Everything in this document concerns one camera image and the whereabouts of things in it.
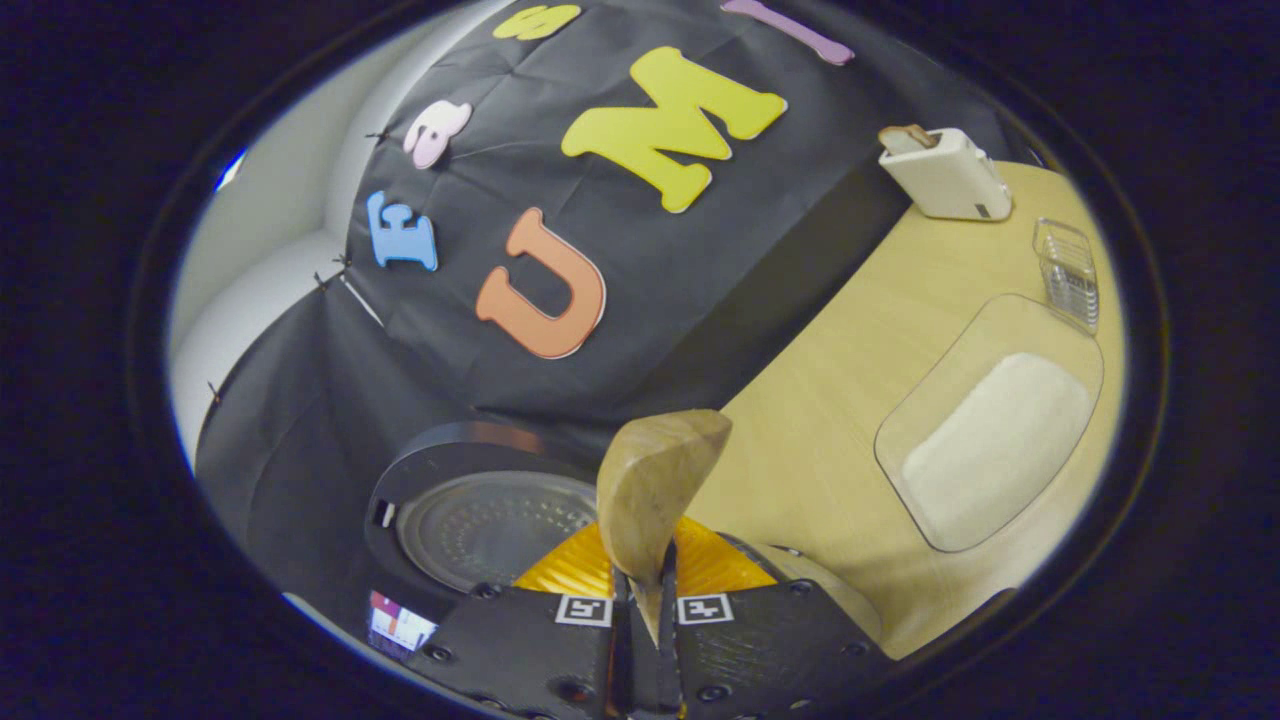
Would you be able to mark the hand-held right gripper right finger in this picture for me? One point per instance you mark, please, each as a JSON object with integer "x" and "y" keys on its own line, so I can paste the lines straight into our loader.
{"x": 770, "y": 650}

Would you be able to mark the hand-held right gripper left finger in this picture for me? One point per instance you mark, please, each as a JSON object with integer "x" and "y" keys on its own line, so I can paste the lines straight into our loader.
{"x": 540, "y": 650}

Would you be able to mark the black and silver rice cooker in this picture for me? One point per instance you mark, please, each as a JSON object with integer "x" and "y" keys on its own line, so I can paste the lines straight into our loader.
{"x": 470, "y": 530}

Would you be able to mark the wooden spoon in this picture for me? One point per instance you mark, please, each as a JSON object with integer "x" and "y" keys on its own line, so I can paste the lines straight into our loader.
{"x": 650, "y": 480}

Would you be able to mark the computer monitor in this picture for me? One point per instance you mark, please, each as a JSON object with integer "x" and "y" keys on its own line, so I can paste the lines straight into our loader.
{"x": 400, "y": 625}

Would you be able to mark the clear glass dish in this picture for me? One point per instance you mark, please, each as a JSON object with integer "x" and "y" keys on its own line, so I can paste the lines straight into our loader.
{"x": 950, "y": 350}

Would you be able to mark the black backdrop cloth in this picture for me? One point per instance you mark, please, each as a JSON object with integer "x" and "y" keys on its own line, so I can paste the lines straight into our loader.
{"x": 700, "y": 250}

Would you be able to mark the white toaster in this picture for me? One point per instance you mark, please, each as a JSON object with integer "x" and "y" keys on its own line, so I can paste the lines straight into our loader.
{"x": 950, "y": 180}

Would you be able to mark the toasted bread slice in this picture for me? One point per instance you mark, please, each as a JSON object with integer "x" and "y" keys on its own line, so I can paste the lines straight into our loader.
{"x": 905, "y": 137}

